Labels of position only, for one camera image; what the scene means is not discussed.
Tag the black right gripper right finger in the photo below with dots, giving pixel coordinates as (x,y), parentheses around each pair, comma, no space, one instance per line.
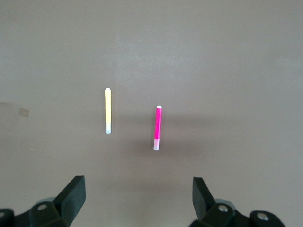
(201,198)

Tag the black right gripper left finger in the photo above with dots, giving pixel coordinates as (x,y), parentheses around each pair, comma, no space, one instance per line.
(71,196)

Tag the pink highlighter pen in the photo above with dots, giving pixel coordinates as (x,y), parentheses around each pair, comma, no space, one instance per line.
(158,123)

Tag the brown tape square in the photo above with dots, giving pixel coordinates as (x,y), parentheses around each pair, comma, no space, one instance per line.
(23,112)

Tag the yellow highlighter pen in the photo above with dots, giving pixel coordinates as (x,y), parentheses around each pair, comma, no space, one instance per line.
(108,106)

